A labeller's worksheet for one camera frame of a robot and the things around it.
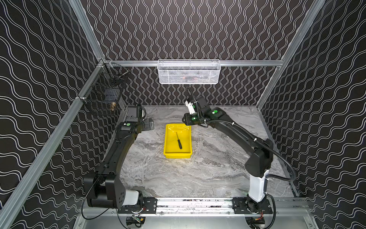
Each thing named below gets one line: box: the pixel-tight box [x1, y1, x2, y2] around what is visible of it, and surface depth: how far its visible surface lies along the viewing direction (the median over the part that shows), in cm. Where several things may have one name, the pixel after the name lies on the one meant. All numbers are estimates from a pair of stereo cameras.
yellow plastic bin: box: [163, 123, 193, 159], surface depth 98 cm
